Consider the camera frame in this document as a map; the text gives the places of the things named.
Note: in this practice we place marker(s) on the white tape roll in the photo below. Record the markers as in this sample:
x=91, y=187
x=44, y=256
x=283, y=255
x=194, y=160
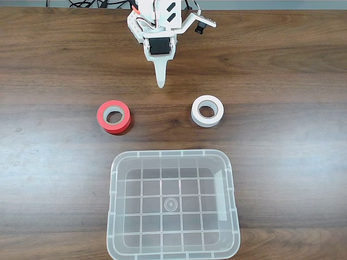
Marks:
x=207, y=122

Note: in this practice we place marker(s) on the clear plastic box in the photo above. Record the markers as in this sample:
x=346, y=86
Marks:
x=173, y=205

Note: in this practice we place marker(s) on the orange plastic clip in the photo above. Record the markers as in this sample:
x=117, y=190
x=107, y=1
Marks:
x=135, y=10

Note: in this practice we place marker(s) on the red tape roll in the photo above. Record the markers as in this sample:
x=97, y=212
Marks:
x=115, y=127

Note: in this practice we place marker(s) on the small camera on white bracket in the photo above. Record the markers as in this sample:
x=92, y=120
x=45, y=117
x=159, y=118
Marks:
x=202, y=23

